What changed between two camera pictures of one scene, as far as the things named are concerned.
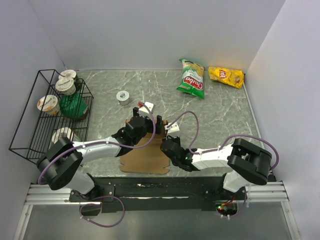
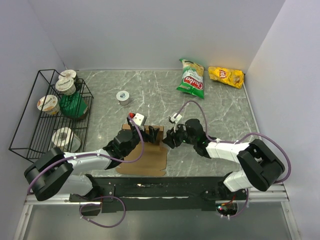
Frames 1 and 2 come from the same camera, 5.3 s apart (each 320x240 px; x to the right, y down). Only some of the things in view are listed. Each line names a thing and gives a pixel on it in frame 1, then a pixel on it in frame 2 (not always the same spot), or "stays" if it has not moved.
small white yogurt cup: x=123 y=96 stays
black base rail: x=159 y=193 stays
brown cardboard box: x=149 y=158 stays
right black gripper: x=177 y=139 → x=171 y=135
